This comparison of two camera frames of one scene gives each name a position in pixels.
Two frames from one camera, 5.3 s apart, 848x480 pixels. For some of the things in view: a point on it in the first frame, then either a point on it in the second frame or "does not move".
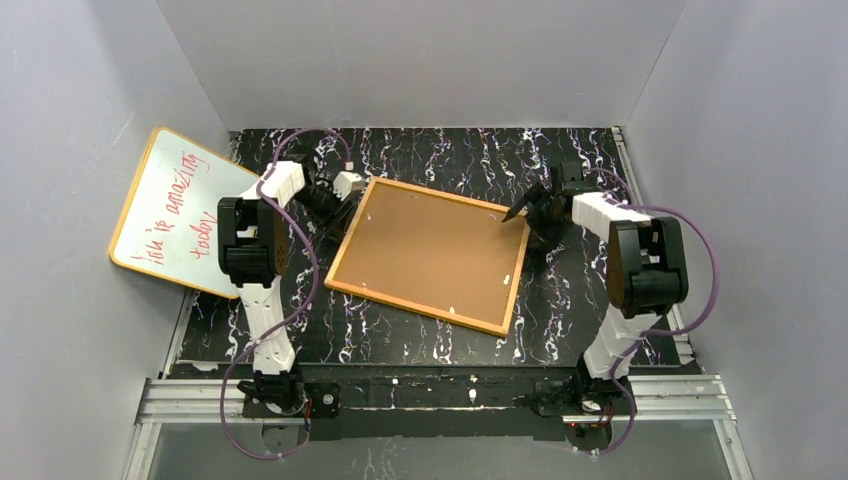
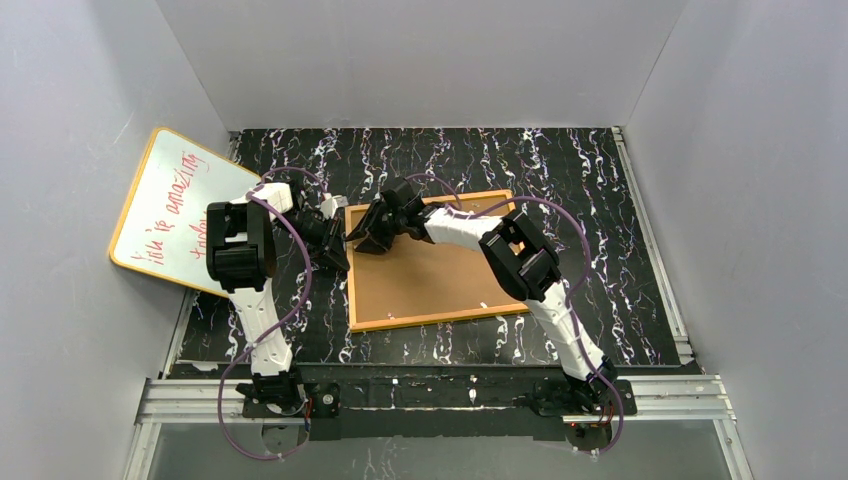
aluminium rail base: x=701 y=398 does not move
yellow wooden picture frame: x=421 y=310 → x=430 y=320
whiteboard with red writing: x=169 y=227 does not move
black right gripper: x=538 y=206 → x=383 y=224
